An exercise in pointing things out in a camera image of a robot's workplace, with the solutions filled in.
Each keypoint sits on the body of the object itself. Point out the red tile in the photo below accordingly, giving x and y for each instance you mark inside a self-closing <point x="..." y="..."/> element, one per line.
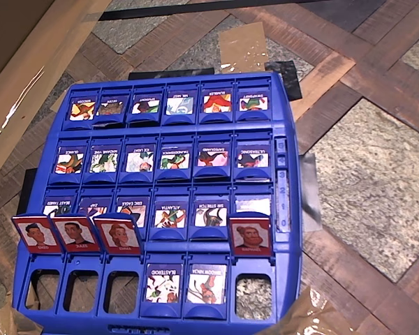
<point x="250" y="235"/>
<point x="118" y="235"/>
<point x="77" y="233"/>
<point x="38" y="234"/>

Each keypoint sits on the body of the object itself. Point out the Safeguard character card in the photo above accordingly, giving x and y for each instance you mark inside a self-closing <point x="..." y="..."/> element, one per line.
<point x="213" y="157"/>

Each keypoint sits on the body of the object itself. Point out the Thundershock character card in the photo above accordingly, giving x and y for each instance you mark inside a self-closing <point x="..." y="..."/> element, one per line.
<point x="175" y="160"/>

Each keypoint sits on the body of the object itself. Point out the blue guess who game board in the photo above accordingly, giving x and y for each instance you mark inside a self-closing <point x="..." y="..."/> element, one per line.
<point x="209" y="130"/>

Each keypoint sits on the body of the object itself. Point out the Ultrasonic character card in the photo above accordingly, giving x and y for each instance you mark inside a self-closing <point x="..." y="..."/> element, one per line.
<point x="253" y="158"/>

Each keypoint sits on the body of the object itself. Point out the Sir Stretch flip tile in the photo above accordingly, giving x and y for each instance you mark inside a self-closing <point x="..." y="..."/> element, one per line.
<point x="209" y="216"/>

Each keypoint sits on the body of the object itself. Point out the blank white flip tile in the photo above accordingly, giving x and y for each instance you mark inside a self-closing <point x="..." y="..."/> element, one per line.
<point x="253" y="204"/>

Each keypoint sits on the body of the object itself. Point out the Atlantia flip tile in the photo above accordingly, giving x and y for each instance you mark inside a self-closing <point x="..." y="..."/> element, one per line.
<point x="170" y="216"/>

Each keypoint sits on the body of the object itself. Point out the Mr Mist flip tile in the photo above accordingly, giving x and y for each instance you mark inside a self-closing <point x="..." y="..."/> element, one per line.
<point x="180" y="104"/>

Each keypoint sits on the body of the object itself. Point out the Ice Light character card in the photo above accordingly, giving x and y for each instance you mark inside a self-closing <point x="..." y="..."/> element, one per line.
<point x="139" y="161"/>

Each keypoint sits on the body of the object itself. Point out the Snapshot flip tile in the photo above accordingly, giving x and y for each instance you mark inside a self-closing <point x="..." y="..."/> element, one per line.
<point x="253" y="103"/>

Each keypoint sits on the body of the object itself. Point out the Sparlight flip tile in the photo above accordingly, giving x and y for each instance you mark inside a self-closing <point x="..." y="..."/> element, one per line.
<point x="145" y="105"/>

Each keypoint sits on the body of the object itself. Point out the Madame Vine flip tile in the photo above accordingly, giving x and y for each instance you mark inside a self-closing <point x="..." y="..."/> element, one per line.
<point x="104" y="161"/>

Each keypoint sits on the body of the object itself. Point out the brown picture flip tile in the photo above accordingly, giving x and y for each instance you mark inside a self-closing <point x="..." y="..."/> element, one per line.
<point x="110" y="108"/>

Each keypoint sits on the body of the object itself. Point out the blue flap with Shadow Ninja card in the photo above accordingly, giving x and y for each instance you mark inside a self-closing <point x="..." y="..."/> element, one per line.
<point x="206" y="284"/>

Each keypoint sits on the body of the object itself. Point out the blue flap with Blasteroid card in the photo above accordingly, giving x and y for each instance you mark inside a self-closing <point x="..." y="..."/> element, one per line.
<point x="162" y="284"/>

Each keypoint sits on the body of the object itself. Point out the Glance flip tile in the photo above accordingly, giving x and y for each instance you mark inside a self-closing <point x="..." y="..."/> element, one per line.
<point x="69" y="162"/>

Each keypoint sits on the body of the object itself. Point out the blue flap with Beast Tamer card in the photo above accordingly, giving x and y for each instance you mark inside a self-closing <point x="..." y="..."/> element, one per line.
<point x="57" y="202"/>

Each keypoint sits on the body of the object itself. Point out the wide black tape strip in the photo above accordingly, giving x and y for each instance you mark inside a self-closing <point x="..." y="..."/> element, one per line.
<point x="171" y="74"/>

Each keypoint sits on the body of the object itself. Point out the grey silver tape patch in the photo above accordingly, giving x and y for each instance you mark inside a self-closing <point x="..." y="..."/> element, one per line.
<point x="310" y="188"/>

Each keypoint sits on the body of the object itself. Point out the black tape patch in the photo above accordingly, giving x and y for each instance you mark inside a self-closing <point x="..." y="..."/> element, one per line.
<point x="288" y="80"/>

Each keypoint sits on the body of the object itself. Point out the flat brown tape patch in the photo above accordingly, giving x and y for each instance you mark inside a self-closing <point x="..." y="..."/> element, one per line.
<point x="242" y="45"/>

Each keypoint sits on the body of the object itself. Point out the long thin black tape strip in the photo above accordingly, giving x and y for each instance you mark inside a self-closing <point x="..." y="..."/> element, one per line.
<point x="160" y="11"/>

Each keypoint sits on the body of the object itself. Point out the small tan tape piece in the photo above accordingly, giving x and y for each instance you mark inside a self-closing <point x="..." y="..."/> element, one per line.
<point x="61" y="97"/>

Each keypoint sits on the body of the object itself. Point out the large crumpled brown tape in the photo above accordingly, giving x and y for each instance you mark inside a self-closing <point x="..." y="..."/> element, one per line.
<point x="310" y="314"/>

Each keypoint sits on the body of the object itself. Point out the narrow black tape piece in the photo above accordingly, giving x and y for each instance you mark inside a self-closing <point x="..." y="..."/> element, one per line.
<point x="27" y="188"/>

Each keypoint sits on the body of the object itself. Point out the cardboard box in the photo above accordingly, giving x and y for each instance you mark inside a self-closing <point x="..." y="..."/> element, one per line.
<point x="28" y="63"/>

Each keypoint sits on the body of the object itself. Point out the small crumpled brown tape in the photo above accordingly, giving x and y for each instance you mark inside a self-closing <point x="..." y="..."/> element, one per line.
<point x="3" y="322"/>

